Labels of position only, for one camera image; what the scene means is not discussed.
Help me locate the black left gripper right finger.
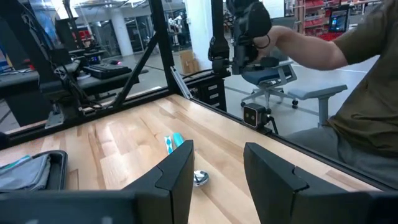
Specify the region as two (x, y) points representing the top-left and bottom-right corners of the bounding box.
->
(243, 142), (368, 224)

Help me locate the black keypad console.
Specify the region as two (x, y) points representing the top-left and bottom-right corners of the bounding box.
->
(83, 63), (133, 80)

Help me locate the person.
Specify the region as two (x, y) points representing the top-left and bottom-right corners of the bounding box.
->
(284, 0), (398, 190)

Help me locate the fork with patterned teal handle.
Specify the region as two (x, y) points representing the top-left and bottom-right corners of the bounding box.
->
(0, 154), (32, 171)

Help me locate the black drawer cabinet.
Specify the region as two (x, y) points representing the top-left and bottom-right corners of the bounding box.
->
(183, 74), (231, 112)

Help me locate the knife with patterned teal handle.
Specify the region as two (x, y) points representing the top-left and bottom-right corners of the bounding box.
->
(164, 134), (175, 156)

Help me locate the grey chair armrest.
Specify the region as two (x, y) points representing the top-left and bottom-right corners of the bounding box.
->
(287, 84), (348, 127)

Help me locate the person's forearm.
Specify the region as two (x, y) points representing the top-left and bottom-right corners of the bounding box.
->
(273, 24), (349, 71)

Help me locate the grey cloth napkin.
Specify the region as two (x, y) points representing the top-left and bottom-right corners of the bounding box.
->
(0, 154), (52, 192)

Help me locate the person's hand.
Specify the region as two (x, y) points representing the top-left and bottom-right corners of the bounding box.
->
(255, 26), (282, 60)

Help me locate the red storage shelving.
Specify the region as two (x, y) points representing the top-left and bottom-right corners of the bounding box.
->
(294, 0), (383, 41)

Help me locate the black serving tray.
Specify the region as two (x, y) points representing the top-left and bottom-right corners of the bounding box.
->
(0, 150), (69, 192)

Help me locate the white round pillar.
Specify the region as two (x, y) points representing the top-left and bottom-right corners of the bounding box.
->
(110, 7), (134, 57)

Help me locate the blue office chair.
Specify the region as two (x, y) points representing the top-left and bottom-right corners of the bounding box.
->
(240, 59), (299, 110)

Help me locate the lit monitor screen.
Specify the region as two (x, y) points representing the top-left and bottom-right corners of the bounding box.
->
(328, 8), (349, 34)

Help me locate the small black cube camera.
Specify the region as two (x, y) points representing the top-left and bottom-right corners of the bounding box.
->
(242, 102), (280, 135)

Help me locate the spoon with plain teal handle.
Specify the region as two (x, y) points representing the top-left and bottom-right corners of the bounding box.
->
(172, 133), (210, 188)

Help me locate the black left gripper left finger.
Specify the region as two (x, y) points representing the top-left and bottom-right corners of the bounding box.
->
(123, 139), (195, 224)

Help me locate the cardboard box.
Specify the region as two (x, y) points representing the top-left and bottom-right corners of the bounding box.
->
(179, 49), (200, 75)

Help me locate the grey desk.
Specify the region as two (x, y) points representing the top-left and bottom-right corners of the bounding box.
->
(0, 60), (150, 127)

